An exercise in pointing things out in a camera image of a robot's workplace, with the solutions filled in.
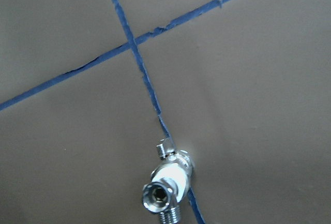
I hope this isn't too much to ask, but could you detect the metal pipe fitting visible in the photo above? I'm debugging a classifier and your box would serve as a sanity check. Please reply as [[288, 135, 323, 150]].
[[142, 178, 181, 223]]

